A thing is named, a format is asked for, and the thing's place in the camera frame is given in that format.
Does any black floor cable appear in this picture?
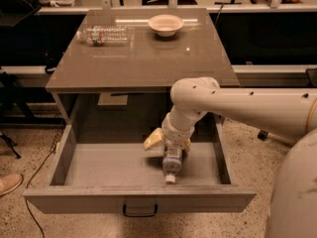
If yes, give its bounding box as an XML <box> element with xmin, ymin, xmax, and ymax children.
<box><xmin>25</xmin><ymin>129</ymin><xmax>63</xmax><ymax>238</ymax></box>

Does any clear plastic water bottle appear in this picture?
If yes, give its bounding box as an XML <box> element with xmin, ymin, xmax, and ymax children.
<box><xmin>76</xmin><ymin>25</ymin><xmax>129</xmax><ymax>47</ymax></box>

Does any white paper bowl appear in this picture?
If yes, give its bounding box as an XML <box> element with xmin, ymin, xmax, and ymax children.
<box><xmin>148</xmin><ymin>14</ymin><xmax>184</xmax><ymax>38</ymax></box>

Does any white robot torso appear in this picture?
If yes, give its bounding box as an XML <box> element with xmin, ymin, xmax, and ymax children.
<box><xmin>264</xmin><ymin>130</ymin><xmax>317</xmax><ymax>238</ymax></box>

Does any black drawer handle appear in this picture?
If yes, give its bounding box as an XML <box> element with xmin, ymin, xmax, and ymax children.
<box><xmin>122</xmin><ymin>204</ymin><xmax>159</xmax><ymax>218</ymax></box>

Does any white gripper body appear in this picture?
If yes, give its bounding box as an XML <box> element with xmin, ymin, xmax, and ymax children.
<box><xmin>161</xmin><ymin>114</ymin><xmax>194</xmax><ymax>147</ymax></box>

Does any black office chair base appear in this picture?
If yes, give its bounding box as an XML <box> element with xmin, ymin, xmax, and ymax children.
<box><xmin>258</xmin><ymin>130</ymin><xmax>268</xmax><ymax>141</ymax></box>

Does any grey cabinet with counter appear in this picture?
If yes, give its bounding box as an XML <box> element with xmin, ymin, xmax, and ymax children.
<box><xmin>45</xmin><ymin>7</ymin><xmax>241</xmax><ymax>144</ymax></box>

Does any open grey drawer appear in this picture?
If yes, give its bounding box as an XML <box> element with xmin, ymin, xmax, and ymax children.
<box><xmin>24</xmin><ymin>118</ymin><xmax>256</xmax><ymax>214</ymax></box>

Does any tan shoe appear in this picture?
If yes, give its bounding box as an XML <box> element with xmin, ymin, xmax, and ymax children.
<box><xmin>0</xmin><ymin>174</ymin><xmax>23</xmax><ymax>195</ymax></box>

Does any blue plastic bottle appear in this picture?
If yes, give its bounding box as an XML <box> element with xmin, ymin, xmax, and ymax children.
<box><xmin>162</xmin><ymin>141</ymin><xmax>182</xmax><ymax>184</ymax></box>

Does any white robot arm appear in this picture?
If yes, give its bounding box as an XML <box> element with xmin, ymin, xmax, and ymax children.
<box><xmin>144</xmin><ymin>77</ymin><xmax>317</xmax><ymax>150</ymax></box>

